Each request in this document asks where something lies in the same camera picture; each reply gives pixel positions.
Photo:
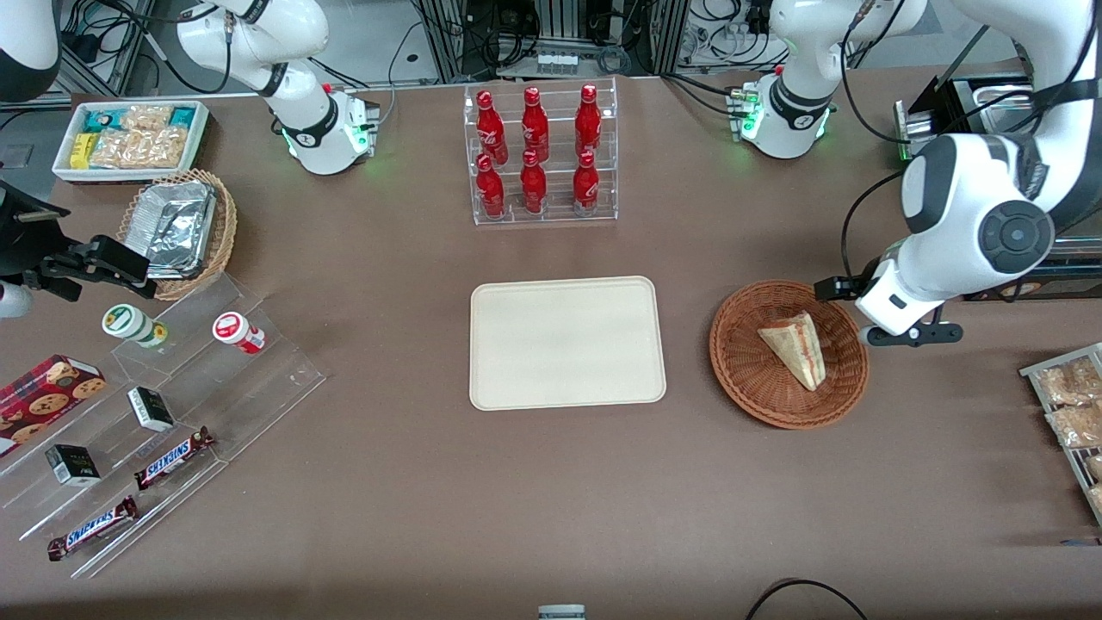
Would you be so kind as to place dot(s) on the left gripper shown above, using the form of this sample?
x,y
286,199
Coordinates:
x,y
837,288

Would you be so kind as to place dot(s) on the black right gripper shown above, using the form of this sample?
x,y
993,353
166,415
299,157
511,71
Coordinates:
x,y
19,243

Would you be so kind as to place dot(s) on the triangle sandwich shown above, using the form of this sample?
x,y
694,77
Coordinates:
x,y
796,349

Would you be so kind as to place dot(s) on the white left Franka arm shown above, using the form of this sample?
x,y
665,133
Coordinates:
x,y
973,189

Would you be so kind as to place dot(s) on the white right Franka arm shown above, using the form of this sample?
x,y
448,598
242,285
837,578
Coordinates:
x,y
258,34

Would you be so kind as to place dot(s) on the light wicker basket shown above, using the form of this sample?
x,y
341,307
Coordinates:
x,y
225,232

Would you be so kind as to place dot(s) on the brown wicker basket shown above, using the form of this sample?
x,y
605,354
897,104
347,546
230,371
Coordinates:
x,y
749,370

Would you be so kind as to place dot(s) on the beige plastic tray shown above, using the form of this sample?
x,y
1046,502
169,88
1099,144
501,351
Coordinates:
x,y
564,344

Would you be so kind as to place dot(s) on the green lid cup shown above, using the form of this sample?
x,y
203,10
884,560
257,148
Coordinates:
x,y
129,323

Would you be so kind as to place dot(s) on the silver foil containers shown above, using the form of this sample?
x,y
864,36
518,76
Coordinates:
x,y
176,228

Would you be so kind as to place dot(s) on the red lid cup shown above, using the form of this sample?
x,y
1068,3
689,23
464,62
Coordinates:
x,y
234,331

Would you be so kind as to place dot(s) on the large clear cracker bag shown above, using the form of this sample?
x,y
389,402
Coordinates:
x,y
138,148

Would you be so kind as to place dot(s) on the white snack bin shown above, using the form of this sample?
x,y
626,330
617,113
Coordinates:
x,y
65,168

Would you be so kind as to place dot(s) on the yellow snack packet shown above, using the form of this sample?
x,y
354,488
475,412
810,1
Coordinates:
x,y
82,151

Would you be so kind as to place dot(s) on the small black box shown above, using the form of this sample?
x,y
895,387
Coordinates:
x,y
151,409
73,465

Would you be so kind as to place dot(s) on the red cookie box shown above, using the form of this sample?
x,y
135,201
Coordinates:
x,y
43,400

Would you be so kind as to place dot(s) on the teal snack packet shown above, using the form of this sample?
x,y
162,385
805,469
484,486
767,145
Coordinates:
x,y
101,119
182,115

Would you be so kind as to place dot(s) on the small clear cracker bag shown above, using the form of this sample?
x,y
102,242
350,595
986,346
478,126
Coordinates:
x,y
146,116

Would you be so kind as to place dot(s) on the clear acrylic stepped display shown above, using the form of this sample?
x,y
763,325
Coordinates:
x,y
258,396

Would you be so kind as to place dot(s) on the Snickers chocolate bar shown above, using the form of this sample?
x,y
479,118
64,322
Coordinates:
x,y
93,528
172,458

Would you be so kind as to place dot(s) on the clear bagged pastry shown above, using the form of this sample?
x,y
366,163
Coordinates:
x,y
1067,383
1076,426
1095,467
1097,498

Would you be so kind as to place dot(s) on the black hot food warmer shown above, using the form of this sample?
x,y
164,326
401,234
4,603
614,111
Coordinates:
x,y
956,95

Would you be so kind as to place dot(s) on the red cola bottle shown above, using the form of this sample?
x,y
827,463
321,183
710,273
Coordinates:
x,y
535,127
490,191
585,188
533,188
491,129
588,125

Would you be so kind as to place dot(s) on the clear acrylic bottle rack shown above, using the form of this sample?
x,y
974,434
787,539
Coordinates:
x,y
555,211

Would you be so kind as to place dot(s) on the white power strip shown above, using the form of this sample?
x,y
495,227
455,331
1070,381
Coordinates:
x,y
556,62

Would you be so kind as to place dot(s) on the grey device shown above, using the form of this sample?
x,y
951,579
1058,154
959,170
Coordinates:
x,y
561,612

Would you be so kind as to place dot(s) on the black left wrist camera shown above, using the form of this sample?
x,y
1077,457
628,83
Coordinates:
x,y
913,334

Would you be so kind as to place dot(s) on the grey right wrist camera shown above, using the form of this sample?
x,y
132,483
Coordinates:
x,y
13,300

